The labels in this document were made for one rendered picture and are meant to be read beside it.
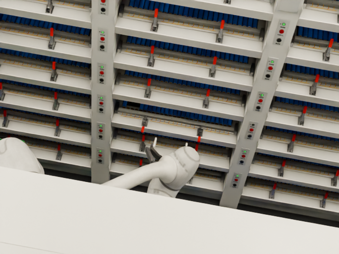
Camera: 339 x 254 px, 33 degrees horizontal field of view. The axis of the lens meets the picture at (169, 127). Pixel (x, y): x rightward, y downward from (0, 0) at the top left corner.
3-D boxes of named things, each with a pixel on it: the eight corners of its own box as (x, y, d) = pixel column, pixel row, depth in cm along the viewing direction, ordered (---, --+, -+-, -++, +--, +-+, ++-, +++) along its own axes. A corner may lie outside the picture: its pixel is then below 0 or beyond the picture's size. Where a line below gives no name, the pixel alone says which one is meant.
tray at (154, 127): (235, 148, 275) (238, 139, 266) (111, 126, 276) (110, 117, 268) (239, 112, 284) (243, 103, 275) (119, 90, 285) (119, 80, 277)
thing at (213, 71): (250, 91, 247) (257, 74, 235) (113, 67, 249) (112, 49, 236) (256, 53, 256) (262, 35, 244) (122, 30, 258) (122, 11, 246)
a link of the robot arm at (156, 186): (167, 196, 232) (184, 176, 225) (162, 223, 219) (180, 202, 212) (145, 184, 230) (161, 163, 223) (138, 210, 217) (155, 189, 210)
